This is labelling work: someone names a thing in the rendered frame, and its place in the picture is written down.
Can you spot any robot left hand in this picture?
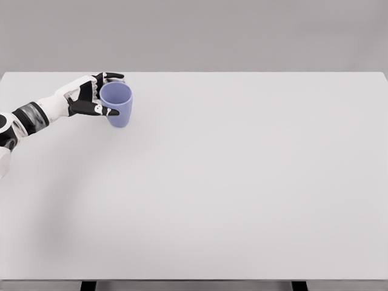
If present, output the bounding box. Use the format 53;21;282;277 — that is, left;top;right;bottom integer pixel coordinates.
54;72;125;118

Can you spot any lavender blue cup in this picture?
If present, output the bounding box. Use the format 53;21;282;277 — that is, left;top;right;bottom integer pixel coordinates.
99;82;133;129

